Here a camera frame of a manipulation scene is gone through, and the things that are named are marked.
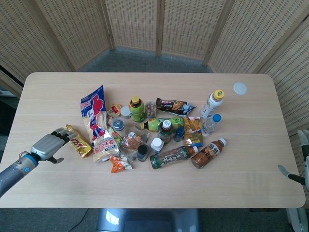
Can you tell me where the woven folding screen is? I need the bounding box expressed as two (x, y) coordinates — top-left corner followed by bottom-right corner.
(0, 0), (309, 184)

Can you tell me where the dark brown snack packet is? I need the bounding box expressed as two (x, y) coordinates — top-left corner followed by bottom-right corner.
(155, 97), (197, 116)

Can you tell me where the white round disc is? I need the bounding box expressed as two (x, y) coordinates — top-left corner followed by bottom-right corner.
(232, 82), (248, 95)

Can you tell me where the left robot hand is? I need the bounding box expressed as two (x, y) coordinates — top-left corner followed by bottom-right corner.
(30, 126), (73, 164)

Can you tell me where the brown coffee bottle white cap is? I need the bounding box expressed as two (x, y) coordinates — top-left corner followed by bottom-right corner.
(190, 138), (228, 170)

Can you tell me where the white milk bottle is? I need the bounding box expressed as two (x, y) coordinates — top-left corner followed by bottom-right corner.
(150, 137), (165, 154)

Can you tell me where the white drink bottle yellow cap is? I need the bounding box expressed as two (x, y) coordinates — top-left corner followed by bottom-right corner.
(200, 89), (225, 119)

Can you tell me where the gold foil snack bar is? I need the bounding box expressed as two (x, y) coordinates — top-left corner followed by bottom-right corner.
(65, 124), (93, 159)

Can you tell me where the clear water bottle blue cap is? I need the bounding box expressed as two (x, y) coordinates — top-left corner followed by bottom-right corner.
(201, 113), (222, 136)

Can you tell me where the green tea bottle yellow cap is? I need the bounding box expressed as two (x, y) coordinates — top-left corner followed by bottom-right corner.
(128, 96), (146, 123)

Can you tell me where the jasmine tea bottle white cap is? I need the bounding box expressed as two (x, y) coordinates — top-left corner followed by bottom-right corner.
(157, 119), (177, 146)
(149, 145), (199, 170)

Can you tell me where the small yellow jelly packet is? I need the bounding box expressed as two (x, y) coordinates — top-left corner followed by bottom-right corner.
(106, 103), (123, 118)

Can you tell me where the white red blue glove bag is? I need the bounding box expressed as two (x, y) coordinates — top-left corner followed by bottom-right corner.
(80, 84), (120, 164)

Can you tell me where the green snack packet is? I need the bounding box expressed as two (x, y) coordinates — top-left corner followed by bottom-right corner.
(107, 125), (124, 146)

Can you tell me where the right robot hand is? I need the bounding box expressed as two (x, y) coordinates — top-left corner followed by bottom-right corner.
(277, 129), (309, 187)

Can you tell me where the black ink bottle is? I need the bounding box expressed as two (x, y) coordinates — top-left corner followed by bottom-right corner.
(136, 145), (150, 162)

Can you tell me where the bright green drink bottle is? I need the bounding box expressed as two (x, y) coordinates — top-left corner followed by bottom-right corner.
(140, 116), (185, 133)

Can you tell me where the orange white snack packet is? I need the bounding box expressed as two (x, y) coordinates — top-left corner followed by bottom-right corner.
(109, 154), (134, 174)

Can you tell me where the small white jar grey lid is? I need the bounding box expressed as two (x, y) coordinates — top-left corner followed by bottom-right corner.
(120, 105), (132, 119)

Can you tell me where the yellow chips packet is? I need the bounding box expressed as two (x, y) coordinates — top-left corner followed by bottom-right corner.
(183, 116), (203, 147)

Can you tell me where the grey robot torso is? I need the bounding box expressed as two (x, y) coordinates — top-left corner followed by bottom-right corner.
(96, 208), (201, 232)

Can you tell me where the clear wrapped bread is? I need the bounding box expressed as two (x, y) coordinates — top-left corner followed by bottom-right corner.
(120, 130), (143, 160)

